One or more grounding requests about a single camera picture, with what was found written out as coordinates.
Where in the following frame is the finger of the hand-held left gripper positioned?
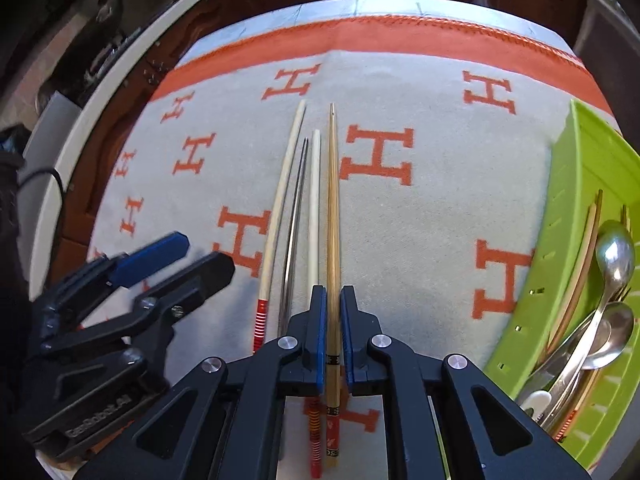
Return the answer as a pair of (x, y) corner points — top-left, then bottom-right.
(30, 231), (191, 335)
(39, 251), (236, 377)

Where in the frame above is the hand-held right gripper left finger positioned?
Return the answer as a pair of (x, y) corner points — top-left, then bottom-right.
(72, 284), (329, 480)

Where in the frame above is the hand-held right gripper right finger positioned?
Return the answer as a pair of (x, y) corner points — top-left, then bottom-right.
(340, 284), (594, 480)

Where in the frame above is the thin metal chopstick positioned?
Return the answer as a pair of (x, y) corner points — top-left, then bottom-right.
(283, 135), (310, 341)
(277, 139), (306, 341)

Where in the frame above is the cream chopstick red banded end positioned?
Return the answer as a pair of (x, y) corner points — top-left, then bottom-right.
(253, 99), (307, 354)
(305, 129), (322, 479)
(552, 204), (632, 444)

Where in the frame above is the bamboo chopstick red end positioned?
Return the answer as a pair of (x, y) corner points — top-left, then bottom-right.
(324, 103), (344, 474)

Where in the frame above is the white ceramic spoon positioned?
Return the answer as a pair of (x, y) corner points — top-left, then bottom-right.
(516, 390), (554, 419)

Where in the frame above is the dark brown chopstick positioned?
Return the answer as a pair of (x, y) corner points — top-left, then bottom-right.
(545, 188), (605, 356)

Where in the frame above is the green plastic tray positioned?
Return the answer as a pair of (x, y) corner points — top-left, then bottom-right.
(481, 98), (640, 469)

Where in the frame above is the tan wooden chopstick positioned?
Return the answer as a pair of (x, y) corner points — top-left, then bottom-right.
(549, 204), (601, 356)

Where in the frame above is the small silver spoon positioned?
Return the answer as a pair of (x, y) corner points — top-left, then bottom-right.
(519, 302), (636, 403)

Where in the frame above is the large silver spoon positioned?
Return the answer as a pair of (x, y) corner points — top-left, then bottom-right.
(539, 219), (637, 433)

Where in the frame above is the orange beige printed blanket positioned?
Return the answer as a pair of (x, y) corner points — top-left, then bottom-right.
(37, 14), (617, 480)

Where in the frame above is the black cable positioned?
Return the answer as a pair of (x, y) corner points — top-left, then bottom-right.
(17, 166), (67, 233)

